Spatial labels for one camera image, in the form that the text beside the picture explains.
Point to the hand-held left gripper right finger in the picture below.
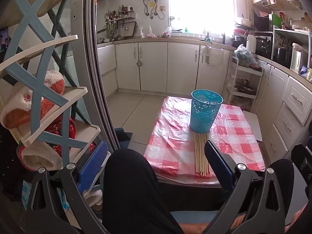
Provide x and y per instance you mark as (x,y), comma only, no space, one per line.
(219,162)

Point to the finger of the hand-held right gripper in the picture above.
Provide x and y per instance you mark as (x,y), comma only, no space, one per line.
(304,162)

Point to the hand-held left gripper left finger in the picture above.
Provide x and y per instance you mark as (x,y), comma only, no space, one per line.
(93,165)

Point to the bundle of wooden chopsticks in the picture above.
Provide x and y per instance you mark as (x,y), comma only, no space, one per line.
(201,156)

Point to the turquoise perforated plastic basket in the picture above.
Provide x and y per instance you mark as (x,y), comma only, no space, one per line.
(204,119)

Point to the dark blue plastic object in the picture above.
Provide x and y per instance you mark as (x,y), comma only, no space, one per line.
(123,136)

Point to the person's left leg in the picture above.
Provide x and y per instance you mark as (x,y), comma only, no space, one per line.
(131,195)

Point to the white flat board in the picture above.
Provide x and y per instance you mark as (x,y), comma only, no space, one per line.
(254,126)

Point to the red white checked plastic tablecloth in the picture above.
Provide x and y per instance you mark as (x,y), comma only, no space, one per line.
(170,131)

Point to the cream drawer cabinets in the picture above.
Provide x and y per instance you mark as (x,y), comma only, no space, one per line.
(287,102)

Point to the orange and blue seat cushion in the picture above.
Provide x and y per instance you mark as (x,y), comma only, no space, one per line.
(187,215)

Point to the white kitchen trolley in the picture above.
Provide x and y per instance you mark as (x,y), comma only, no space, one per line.
(243,87)

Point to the white orange plush slipper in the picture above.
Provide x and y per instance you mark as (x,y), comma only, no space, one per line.
(17,109)
(54,81)

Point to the blue and cream shoe rack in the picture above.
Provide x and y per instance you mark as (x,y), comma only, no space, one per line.
(36,87)

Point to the white electric kettle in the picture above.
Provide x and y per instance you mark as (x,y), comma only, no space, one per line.
(297,58)

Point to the filled plastic bag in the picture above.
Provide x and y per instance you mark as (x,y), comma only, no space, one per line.
(243,54)

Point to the cream base cabinets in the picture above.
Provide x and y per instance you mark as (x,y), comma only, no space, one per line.
(153,65)

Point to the white thermos jug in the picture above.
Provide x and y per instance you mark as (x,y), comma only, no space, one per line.
(250,43)

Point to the white countertop shelf rack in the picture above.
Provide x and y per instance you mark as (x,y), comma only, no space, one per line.
(292,33)

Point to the black microwave oven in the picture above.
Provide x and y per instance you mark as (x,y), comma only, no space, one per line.
(263,39)

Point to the hanging baking tray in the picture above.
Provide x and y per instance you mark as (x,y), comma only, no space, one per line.
(130,29)

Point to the kitchen window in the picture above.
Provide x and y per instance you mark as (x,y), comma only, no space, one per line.
(202,4)

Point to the grey sliding door frame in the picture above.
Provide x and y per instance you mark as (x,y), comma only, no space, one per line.
(97,78)

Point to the wall utensil rack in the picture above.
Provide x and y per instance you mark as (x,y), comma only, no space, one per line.
(119,18)

